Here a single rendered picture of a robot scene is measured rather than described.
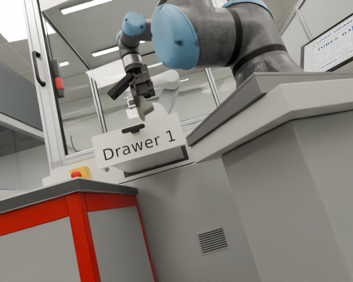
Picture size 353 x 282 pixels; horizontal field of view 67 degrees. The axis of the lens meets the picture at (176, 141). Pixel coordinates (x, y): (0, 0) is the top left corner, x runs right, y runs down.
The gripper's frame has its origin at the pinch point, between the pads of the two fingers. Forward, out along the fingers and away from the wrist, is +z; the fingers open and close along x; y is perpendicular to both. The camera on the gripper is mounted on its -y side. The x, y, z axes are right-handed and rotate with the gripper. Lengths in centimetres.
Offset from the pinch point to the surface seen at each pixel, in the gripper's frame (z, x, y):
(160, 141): 12.6, -11.1, 5.2
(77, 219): 29.3, -37.3, -14.2
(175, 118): 6.5, -11.0, 11.7
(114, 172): 13.1, 22.2, -20.1
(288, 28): -96, 148, 147
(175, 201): 32.1, 21.5, 2.4
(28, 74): -177, 226, -156
